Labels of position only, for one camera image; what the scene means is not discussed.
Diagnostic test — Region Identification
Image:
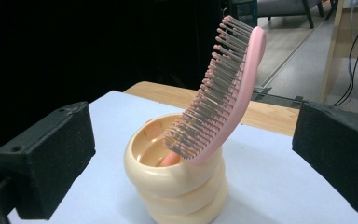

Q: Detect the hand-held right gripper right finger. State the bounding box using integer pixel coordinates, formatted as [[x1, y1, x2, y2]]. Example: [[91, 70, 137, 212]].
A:
[[292, 100, 358, 216]]

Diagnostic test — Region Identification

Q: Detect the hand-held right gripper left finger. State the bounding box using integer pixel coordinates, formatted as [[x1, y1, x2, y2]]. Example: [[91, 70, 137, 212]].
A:
[[0, 101, 97, 220]]

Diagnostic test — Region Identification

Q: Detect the pink hairbrush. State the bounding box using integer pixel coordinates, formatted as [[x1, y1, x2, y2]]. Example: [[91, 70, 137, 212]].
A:
[[158, 14, 268, 168]]

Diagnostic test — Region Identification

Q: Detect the cream ribbed cup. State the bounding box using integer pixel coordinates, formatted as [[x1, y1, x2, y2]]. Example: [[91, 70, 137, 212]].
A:
[[123, 112, 229, 224]]

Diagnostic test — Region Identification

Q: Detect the white table mat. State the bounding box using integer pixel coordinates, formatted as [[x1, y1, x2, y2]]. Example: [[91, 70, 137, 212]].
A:
[[0, 90, 358, 224]]

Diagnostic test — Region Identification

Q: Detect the wooden table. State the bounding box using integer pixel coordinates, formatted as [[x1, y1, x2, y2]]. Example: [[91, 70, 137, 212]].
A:
[[123, 81, 302, 138]]

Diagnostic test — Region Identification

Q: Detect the light wooden cabinet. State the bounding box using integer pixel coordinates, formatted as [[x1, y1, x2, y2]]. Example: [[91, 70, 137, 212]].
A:
[[319, 0, 358, 105]]

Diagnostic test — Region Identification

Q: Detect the black curtain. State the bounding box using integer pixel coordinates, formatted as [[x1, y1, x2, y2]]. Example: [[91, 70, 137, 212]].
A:
[[0, 0, 231, 166]]

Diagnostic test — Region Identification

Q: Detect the grey seat with dark legs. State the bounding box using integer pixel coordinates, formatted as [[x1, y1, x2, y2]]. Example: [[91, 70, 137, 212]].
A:
[[255, 0, 325, 21]]

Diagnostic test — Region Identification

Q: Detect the black hanging cable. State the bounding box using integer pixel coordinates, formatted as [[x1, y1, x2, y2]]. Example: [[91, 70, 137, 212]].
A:
[[331, 0, 358, 108]]

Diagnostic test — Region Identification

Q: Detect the metal floor rail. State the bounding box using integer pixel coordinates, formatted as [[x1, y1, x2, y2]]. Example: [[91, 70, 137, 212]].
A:
[[260, 18, 324, 89]]

